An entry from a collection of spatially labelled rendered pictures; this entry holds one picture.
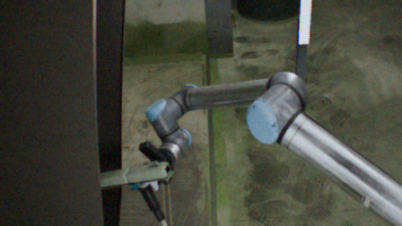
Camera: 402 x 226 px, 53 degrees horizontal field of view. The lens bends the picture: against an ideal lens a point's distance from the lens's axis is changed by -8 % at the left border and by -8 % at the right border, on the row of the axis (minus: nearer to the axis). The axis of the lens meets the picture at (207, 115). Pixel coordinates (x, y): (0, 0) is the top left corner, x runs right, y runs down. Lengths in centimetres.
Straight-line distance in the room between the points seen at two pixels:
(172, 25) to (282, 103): 199
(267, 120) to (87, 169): 54
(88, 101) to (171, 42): 250
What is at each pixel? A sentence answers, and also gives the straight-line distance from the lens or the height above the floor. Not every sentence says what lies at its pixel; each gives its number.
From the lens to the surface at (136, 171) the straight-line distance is 141.
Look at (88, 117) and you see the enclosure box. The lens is 70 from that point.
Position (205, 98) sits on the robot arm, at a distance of 156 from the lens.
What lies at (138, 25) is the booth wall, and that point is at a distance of 311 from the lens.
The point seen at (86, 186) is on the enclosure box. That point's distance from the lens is 82.
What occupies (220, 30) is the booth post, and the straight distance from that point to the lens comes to 311.
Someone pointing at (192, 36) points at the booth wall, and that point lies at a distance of 313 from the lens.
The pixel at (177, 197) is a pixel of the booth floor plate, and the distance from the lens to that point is 224.
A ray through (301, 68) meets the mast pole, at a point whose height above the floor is 44.
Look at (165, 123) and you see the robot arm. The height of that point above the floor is 71.
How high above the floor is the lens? 177
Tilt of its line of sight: 41 degrees down
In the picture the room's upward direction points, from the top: 5 degrees counter-clockwise
